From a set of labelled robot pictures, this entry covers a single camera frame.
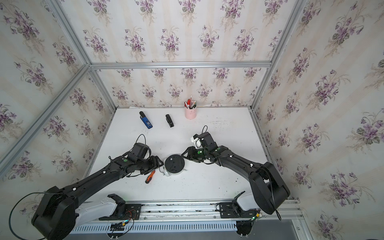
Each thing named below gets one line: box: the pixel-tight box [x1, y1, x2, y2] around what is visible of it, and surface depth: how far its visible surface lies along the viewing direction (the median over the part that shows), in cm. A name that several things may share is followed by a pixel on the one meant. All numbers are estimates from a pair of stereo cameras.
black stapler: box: [165, 114, 175, 128], surface depth 110 cm
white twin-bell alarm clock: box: [159, 154, 185, 177], surface depth 86 cm
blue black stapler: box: [139, 111, 153, 129], surface depth 110 cm
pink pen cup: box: [184, 105, 197, 120], surface depth 111 cm
